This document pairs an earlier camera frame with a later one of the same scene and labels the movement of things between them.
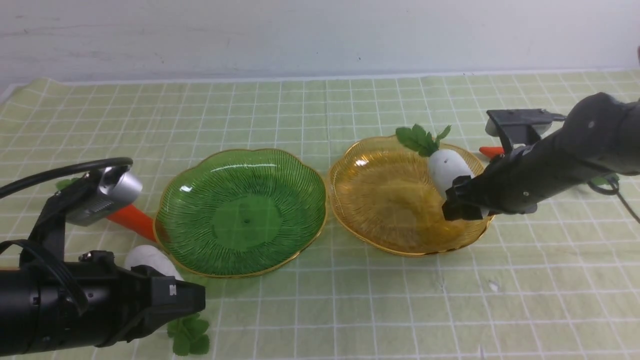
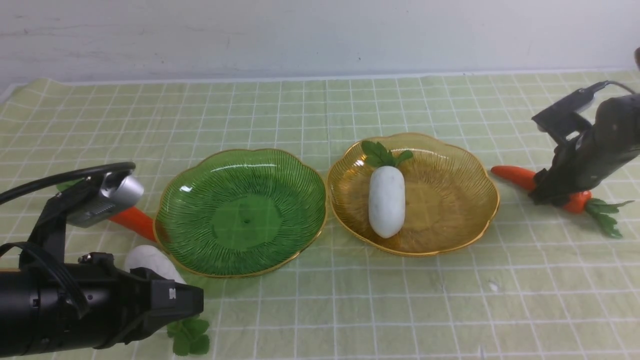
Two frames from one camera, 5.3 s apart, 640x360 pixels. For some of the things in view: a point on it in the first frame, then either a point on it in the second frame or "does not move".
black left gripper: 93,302 does not move
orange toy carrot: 491,152 -> 580,202
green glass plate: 240,213 does not move
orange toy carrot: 130,216 does not move
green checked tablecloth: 560,282 does not move
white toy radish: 443,164 -> 386,198
